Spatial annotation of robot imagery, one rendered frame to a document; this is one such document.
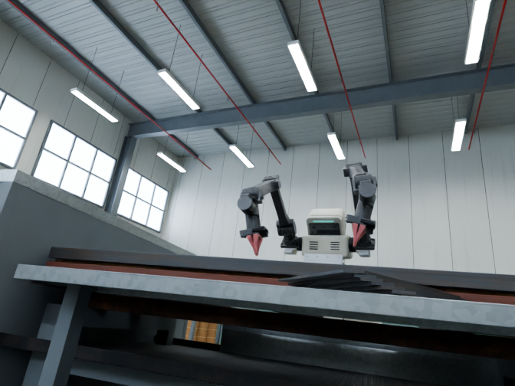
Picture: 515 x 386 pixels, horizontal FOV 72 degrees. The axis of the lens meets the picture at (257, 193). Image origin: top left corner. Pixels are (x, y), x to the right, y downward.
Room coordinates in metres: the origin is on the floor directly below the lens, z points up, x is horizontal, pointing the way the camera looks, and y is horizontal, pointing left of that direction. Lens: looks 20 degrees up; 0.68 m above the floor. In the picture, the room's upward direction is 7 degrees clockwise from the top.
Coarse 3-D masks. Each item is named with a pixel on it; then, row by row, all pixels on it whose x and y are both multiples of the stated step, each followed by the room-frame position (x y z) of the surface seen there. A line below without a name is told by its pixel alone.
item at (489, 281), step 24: (144, 264) 1.08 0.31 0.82; (168, 264) 1.04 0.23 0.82; (192, 264) 1.02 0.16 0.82; (216, 264) 0.99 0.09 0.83; (240, 264) 0.97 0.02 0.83; (264, 264) 0.95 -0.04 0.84; (288, 264) 0.93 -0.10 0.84; (312, 264) 0.91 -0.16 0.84; (336, 264) 0.89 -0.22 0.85; (456, 288) 0.82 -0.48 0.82; (480, 288) 0.78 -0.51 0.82; (504, 288) 0.77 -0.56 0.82
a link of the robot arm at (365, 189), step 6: (366, 180) 1.12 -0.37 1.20; (354, 186) 1.21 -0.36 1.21; (360, 186) 1.12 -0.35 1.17; (366, 186) 1.12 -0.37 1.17; (372, 186) 1.11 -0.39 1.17; (354, 192) 1.22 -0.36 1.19; (360, 192) 1.12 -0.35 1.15; (366, 192) 1.12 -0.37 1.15; (372, 192) 1.11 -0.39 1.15; (360, 198) 1.16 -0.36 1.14; (366, 198) 1.13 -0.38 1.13; (372, 198) 1.14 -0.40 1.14
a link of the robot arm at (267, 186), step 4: (272, 180) 1.63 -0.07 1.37; (260, 184) 1.48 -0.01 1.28; (264, 184) 1.50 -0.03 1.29; (268, 184) 1.56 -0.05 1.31; (272, 184) 1.61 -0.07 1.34; (276, 184) 1.62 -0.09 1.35; (280, 184) 1.68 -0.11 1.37; (244, 188) 1.36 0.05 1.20; (248, 188) 1.34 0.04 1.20; (252, 188) 1.33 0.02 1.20; (256, 188) 1.32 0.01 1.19; (260, 188) 1.36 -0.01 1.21; (264, 188) 1.48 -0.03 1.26; (268, 188) 1.55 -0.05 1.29; (272, 188) 1.62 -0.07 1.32; (276, 188) 1.64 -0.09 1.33; (244, 192) 1.34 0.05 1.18; (248, 192) 1.33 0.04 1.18; (252, 192) 1.33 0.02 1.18; (256, 192) 1.32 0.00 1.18; (264, 192) 1.47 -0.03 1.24; (268, 192) 1.55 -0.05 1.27; (252, 196) 1.33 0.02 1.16; (256, 196) 1.33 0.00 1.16
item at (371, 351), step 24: (240, 336) 1.79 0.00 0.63; (264, 336) 1.75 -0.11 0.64; (288, 360) 1.71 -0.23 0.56; (312, 360) 1.68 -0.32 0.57; (336, 360) 1.64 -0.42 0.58; (360, 360) 1.61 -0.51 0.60; (384, 360) 1.58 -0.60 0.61; (408, 360) 1.55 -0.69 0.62; (432, 360) 1.52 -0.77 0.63; (456, 360) 1.49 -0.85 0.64; (456, 384) 1.50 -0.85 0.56; (480, 384) 1.47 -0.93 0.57
